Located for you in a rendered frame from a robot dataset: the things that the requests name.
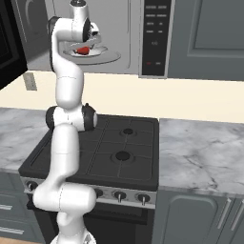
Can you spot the grey wall socket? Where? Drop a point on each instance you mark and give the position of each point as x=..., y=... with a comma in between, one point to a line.
x=30, y=81

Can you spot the black microwave door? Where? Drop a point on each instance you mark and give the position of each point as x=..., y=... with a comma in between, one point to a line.
x=9, y=47

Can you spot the grey wall cupboard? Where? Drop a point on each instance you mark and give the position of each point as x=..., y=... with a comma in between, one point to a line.
x=209, y=38

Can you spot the black oven knob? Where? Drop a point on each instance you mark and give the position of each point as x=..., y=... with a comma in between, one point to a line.
x=31, y=185
x=143, y=199
x=119, y=195
x=98, y=192

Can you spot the black gas hob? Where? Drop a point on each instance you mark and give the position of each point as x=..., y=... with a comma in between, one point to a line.
x=127, y=149

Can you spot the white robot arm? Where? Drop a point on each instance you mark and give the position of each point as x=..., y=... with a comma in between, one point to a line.
x=65, y=149

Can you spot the grey drawer front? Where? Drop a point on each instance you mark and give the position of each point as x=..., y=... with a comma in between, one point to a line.
x=17, y=209
x=22, y=236

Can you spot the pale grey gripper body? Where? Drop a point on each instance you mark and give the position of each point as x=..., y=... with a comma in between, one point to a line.
x=94, y=40

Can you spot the glass microwave turntable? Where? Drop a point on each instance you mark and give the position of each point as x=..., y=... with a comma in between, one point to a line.
x=111, y=57

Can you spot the silver microwave oven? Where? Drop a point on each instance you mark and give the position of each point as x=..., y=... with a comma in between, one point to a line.
x=127, y=28

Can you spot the red steak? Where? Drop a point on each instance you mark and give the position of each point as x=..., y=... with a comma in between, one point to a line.
x=83, y=50

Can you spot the grey base cupboard door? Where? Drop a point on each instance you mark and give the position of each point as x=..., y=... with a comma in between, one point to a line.
x=187, y=219
x=236, y=233

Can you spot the black and silver oven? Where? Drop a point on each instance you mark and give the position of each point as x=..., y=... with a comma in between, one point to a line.
x=127, y=222

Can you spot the white plate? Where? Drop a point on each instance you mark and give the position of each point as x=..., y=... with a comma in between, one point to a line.
x=101, y=50

